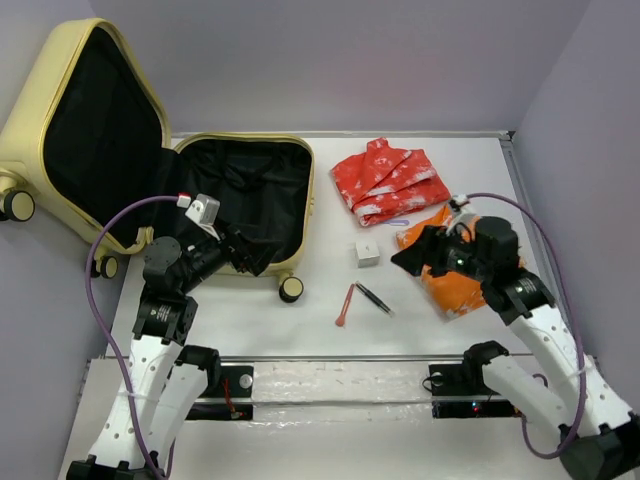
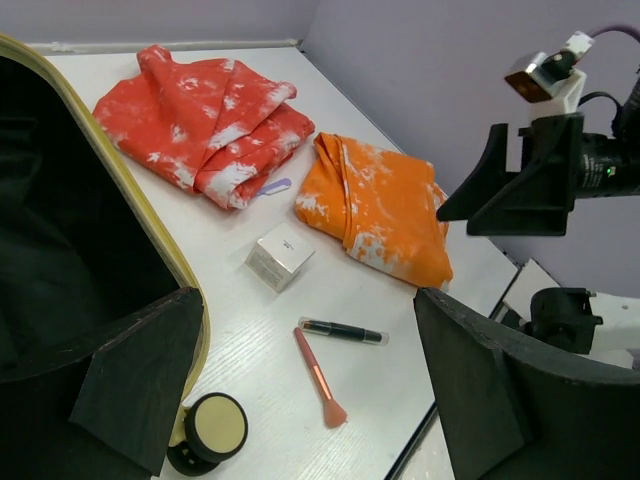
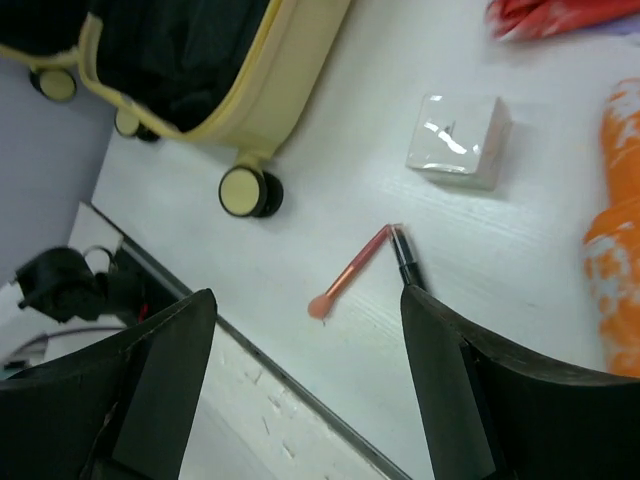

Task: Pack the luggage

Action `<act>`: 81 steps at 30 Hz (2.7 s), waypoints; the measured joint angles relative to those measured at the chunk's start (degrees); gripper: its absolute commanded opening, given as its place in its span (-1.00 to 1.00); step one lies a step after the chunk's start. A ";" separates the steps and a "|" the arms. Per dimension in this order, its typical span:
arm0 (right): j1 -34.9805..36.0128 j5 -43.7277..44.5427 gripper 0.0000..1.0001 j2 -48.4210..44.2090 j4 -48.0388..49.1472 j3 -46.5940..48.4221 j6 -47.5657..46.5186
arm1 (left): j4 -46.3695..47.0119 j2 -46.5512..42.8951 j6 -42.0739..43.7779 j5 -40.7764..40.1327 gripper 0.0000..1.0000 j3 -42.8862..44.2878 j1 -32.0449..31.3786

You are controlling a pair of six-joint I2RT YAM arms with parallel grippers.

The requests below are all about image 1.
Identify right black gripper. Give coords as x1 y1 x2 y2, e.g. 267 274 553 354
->
389 223 491 282

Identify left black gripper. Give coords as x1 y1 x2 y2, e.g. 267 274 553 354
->
179 215 285 291

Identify orange white patterned garment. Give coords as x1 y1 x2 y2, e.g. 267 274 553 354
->
394 204 526 324

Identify small white box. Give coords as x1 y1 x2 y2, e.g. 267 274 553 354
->
353 240 381 268

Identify black pen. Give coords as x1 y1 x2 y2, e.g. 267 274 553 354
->
355 281 394 317

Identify red white patterned garment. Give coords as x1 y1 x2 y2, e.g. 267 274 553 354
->
331 137 450 227

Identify red toothbrush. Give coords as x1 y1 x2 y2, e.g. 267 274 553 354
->
335 283 355 327

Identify yellow hard-shell suitcase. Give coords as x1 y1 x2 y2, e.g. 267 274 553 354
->
1 18 314 303

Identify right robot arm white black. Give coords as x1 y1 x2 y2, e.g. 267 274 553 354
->
391 216 639 479

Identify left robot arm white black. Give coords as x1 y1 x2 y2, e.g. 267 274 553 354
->
66 227 280 479

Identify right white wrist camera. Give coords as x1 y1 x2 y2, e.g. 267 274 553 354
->
446 194 477 235

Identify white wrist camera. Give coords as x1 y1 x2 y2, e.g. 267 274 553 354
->
446 194 477 235
185 194 220 236

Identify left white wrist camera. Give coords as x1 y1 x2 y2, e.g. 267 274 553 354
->
185 194 220 236

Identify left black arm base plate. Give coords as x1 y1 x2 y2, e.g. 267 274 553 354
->
186 364 254 422

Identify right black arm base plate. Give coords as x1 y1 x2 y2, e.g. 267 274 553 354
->
422 363 520 420

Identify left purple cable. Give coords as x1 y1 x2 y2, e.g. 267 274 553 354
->
84 194 194 479

